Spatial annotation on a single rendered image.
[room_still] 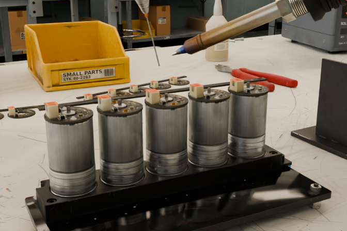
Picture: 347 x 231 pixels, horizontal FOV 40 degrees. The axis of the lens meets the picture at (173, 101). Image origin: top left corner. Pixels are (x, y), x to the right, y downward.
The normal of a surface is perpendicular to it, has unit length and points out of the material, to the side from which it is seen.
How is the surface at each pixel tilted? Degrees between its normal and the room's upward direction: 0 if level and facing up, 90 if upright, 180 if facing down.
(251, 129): 90
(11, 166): 0
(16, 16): 91
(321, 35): 90
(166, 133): 90
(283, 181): 0
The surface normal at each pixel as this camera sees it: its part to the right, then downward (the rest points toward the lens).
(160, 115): -0.28, 0.28
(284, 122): 0.00, -0.96
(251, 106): 0.07, 0.29
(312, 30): -0.96, 0.08
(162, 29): 0.61, 0.22
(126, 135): 0.40, 0.26
